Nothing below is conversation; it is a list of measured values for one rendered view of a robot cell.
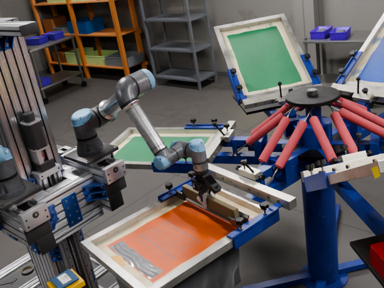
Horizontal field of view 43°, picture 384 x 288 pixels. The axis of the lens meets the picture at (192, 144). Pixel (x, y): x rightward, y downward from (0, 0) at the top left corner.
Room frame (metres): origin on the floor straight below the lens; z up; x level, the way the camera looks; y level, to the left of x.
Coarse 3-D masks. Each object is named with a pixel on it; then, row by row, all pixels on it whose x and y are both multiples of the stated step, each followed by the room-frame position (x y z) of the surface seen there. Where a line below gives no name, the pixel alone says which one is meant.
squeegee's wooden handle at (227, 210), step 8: (184, 192) 2.27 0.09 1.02; (192, 192) 2.21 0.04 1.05; (192, 200) 2.22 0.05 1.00; (208, 200) 2.11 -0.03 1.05; (216, 200) 2.07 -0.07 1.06; (208, 208) 2.12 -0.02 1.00; (216, 208) 2.06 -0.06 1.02; (224, 208) 2.01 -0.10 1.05; (232, 208) 1.97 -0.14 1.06; (224, 216) 2.02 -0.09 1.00; (232, 216) 1.97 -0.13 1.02
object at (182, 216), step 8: (176, 208) 2.24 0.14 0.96; (184, 208) 2.23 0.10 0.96; (192, 208) 2.21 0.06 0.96; (200, 208) 2.20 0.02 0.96; (160, 216) 2.19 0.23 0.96; (168, 216) 2.17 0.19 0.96; (176, 216) 2.16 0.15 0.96; (184, 216) 2.15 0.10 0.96; (192, 216) 2.13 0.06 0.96; (200, 216) 2.12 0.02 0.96; (152, 224) 2.12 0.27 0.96; (176, 224) 2.09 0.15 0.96; (184, 224) 2.07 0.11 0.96; (192, 224) 2.06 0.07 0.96; (136, 232) 2.08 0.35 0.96; (120, 240) 2.03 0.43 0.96; (128, 240) 2.02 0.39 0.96; (136, 248) 1.94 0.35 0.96; (144, 248) 1.93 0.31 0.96
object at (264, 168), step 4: (264, 164) 2.40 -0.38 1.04; (260, 168) 2.36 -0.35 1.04; (264, 168) 2.35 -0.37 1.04; (268, 168) 2.34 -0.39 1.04; (272, 168) 2.35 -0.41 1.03; (264, 172) 2.32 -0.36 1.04; (268, 172) 2.33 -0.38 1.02; (272, 172) 2.35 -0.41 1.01; (268, 176) 2.33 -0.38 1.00; (252, 180) 2.26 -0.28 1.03; (256, 180) 2.28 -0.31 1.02
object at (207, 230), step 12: (216, 216) 2.09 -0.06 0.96; (192, 228) 2.02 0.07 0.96; (204, 228) 2.01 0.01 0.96; (216, 228) 1.99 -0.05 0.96; (228, 228) 1.97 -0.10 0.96; (204, 240) 1.91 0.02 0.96; (216, 240) 1.89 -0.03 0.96; (192, 252) 1.83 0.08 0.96; (156, 264) 1.79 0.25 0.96; (168, 264) 1.77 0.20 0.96; (180, 264) 1.76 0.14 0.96; (144, 276) 1.72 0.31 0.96; (156, 276) 1.71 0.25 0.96
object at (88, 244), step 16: (224, 192) 2.26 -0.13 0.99; (144, 208) 2.24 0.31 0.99; (160, 208) 2.25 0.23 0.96; (256, 208) 2.06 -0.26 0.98; (128, 224) 2.14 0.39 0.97; (96, 240) 2.03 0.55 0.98; (224, 240) 1.83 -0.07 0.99; (96, 256) 1.89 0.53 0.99; (208, 256) 1.74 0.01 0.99; (112, 272) 1.77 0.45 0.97; (176, 272) 1.66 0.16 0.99; (192, 272) 1.68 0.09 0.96
